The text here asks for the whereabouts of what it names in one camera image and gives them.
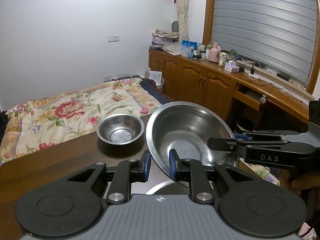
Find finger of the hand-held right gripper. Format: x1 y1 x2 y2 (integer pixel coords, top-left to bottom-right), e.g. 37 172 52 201
235 130 300 142
207 137 290 155

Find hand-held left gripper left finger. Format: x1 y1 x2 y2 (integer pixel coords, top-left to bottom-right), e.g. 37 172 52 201
67 149 152 204

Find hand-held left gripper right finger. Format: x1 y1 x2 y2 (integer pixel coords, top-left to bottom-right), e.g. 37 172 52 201
169 149 253 204

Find large steel bowl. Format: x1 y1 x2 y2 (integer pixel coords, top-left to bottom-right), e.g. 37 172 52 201
146 101 237 178

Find small steel bowl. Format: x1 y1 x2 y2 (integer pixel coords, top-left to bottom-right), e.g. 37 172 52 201
96 113 145 145

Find person's right hand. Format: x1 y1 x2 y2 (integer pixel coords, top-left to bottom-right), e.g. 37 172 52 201
277 166 320 198

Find black trash bin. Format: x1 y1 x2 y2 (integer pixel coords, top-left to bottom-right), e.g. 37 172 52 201
236 117 254 134

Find white curved object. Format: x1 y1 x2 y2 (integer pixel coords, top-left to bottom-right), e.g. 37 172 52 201
145 179 188 195

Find open wooden drawer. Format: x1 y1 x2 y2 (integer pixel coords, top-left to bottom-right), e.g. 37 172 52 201
234 84 268 110

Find wooden cabinet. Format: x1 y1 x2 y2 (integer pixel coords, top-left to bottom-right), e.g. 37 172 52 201
149 49 315 135

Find lavender tissue box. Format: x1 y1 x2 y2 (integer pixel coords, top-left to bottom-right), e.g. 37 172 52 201
224 60 240 73

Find white paper bag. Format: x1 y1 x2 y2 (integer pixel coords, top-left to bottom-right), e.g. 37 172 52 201
145 67 163 87

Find pink thermos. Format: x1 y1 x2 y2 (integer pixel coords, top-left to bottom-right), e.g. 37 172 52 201
209 42 222 62

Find floral blanket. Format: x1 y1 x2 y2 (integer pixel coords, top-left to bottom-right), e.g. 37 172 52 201
0 78 173 167

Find blue packets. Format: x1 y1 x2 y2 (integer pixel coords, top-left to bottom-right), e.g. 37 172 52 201
182 40 198 57

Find clear plastic bag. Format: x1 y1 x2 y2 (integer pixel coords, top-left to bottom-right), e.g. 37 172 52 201
164 44 190 57

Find grey window blind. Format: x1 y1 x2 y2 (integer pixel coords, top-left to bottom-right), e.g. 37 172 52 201
211 0 317 83

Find pile of folded cloths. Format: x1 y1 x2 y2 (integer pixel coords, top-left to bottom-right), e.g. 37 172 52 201
152 29 179 46

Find cream curtain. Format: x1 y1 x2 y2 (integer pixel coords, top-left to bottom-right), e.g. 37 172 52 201
174 0 190 40

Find dark red and navy cloth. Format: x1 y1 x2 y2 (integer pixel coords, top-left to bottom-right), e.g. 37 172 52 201
0 110 10 143

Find black cable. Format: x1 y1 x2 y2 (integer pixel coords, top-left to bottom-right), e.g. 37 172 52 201
260 78 303 103

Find wooden window frame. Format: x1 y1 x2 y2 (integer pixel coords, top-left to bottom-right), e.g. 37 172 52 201
202 0 320 95

